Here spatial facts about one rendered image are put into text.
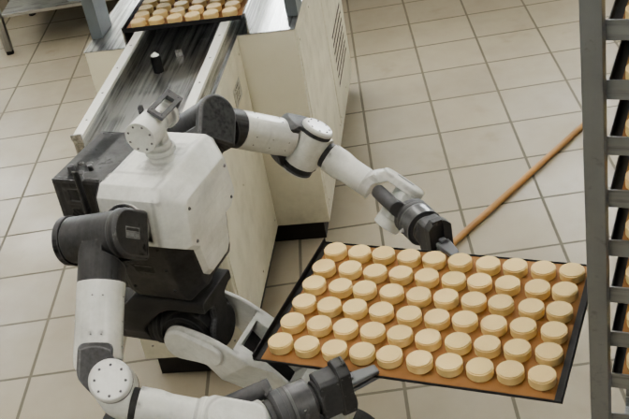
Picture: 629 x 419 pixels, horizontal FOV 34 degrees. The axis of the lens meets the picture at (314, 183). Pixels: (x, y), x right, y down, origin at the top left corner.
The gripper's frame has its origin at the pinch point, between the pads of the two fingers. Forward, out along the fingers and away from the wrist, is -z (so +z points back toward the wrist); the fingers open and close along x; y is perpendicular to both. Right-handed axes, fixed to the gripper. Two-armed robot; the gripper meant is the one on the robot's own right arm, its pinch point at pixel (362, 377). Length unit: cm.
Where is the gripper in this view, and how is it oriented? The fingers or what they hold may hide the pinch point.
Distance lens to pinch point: 195.3
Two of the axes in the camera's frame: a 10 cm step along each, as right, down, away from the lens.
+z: -9.0, 3.4, -2.6
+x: -1.7, -8.5, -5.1
